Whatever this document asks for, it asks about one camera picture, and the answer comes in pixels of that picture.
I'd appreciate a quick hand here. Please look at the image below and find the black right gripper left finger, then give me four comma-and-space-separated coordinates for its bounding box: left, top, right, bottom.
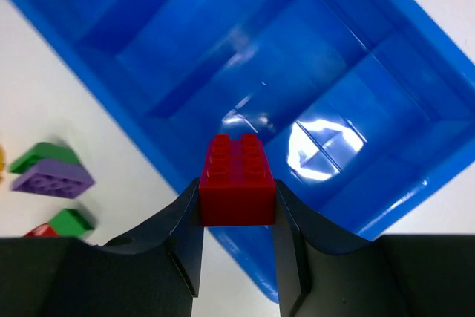
1, 180, 203, 316

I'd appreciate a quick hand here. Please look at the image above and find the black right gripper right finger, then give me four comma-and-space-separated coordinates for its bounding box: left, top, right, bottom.
273, 180, 474, 316

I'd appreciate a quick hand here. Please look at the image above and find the green duplo brick number three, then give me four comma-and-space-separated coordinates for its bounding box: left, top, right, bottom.
48, 209, 94, 238

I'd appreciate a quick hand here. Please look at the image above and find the red rectangular duplo brick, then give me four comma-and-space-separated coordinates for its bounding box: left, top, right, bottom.
198, 134, 276, 227

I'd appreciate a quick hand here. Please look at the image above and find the red rounded duplo brick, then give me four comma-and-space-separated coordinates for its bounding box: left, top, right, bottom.
24, 223, 59, 238

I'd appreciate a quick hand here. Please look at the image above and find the purple duplo brick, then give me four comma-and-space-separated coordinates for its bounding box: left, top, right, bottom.
10, 159, 95, 199

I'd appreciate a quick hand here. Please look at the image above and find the green sloped duplo brick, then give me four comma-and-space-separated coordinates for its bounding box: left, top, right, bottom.
9, 142, 80, 174

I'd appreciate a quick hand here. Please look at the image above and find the blue plastic divided bin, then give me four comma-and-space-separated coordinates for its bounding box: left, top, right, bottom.
0, 0, 475, 304

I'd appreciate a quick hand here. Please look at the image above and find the yellow rounded duplo brick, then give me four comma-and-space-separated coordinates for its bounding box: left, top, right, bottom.
0, 146, 6, 183

